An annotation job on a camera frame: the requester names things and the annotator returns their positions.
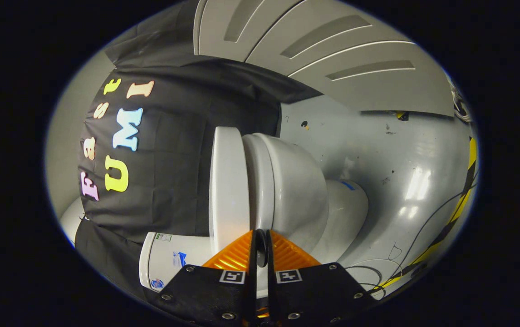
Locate grey ribbed plastic cabinet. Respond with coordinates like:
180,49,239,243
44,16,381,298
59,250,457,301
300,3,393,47
193,0,456,117

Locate yellow black floor tape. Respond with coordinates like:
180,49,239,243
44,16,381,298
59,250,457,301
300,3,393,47
373,136,478,291

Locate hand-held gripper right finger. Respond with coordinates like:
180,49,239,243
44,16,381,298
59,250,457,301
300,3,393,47
266,229,379,327

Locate white toilet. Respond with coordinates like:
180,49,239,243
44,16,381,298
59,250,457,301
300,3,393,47
139,133,369,293

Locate white toilet seat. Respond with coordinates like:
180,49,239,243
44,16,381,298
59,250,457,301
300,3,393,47
242,133,277,233

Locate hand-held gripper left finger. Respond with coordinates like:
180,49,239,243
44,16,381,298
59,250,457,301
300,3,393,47
150,229,259,327

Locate black backdrop cloth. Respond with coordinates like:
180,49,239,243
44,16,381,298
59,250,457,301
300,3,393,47
75,0,323,293

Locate white toilet lid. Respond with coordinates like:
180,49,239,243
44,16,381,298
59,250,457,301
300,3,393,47
209,126,251,255

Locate black floor cables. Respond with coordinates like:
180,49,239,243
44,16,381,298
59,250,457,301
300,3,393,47
345,170,478,296

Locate white coiled cable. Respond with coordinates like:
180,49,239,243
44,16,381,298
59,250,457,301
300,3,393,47
450,79,473,123

